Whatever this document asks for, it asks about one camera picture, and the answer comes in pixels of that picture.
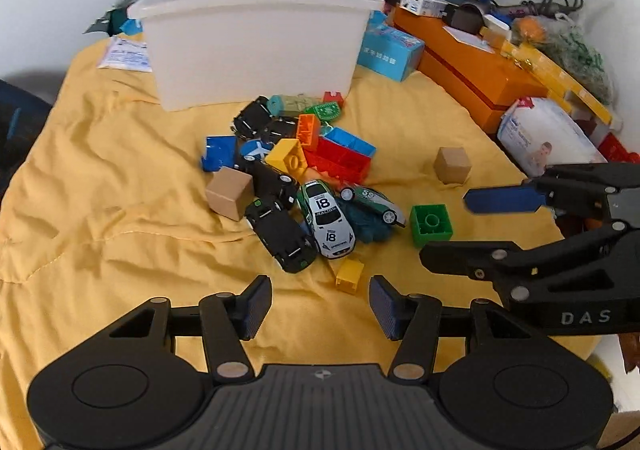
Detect dark teal toy dinosaur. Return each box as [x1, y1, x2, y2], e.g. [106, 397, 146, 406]
[336, 198, 393, 244]

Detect blue arch brick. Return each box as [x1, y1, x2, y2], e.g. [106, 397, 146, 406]
[201, 136, 238, 173]

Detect small yellow brick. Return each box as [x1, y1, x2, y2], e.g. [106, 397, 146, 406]
[334, 259, 364, 294]

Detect white number 18 toy car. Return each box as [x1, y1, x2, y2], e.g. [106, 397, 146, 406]
[297, 179, 356, 259]

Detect green duplo brick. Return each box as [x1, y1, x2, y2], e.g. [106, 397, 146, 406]
[410, 204, 454, 249]

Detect orange duplo brick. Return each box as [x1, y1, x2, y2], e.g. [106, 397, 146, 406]
[296, 113, 321, 151]

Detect white plastic bin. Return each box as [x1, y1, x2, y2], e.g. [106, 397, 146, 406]
[128, 0, 384, 111]

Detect white wet wipes pack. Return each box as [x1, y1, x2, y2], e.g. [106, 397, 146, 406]
[497, 97, 606, 177]

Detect small white medicine box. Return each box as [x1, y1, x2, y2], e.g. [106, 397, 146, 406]
[399, 0, 449, 18]

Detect black toy car front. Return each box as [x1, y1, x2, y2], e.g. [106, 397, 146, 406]
[244, 197, 317, 274]

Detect wooden cube near bin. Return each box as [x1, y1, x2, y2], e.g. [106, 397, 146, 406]
[205, 166, 255, 222]

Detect blue duplo brick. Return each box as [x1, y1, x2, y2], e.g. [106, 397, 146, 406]
[324, 127, 376, 158]

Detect black toy car rear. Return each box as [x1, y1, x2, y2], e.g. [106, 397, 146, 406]
[231, 96, 272, 140]

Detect black toy car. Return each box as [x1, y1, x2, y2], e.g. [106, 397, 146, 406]
[231, 96, 272, 140]
[234, 155, 299, 211]
[244, 197, 317, 274]

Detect green patterned brick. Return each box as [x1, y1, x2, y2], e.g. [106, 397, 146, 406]
[304, 102, 342, 122]

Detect red duplo brick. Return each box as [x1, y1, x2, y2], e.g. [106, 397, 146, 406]
[303, 137, 371, 184]

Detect bag of green toys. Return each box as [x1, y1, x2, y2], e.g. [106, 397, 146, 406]
[513, 13, 616, 106]

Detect green book box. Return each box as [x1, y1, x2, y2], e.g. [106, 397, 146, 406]
[85, 7, 128, 36]

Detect wooden cube right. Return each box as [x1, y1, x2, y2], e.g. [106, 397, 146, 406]
[434, 147, 472, 184]

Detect orange box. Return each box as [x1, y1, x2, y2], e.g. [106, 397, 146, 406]
[393, 7, 548, 134]

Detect yellow duplo brick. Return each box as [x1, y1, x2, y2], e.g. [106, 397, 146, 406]
[265, 138, 308, 181]

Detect green toy car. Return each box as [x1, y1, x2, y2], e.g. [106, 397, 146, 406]
[338, 185, 406, 227]

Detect white blue tissue packet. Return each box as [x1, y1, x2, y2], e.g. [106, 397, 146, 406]
[98, 36, 152, 73]

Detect yellow cloth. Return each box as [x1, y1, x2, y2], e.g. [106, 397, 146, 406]
[0, 34, 601, 450]

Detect yellow flat box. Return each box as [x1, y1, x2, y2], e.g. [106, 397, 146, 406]
[499, 41, 623, 131]

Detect black toy car middle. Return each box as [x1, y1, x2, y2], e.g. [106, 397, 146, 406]
[234, 155, 299, 211]

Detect small red brick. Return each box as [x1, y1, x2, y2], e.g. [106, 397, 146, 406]
[322, 92, 344, 108]

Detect dark blue bag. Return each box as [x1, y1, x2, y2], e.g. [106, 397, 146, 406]
[0, 81, 51, 196]

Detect light blue carton box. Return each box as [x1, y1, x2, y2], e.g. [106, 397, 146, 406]
[357, 24, 425, 82]

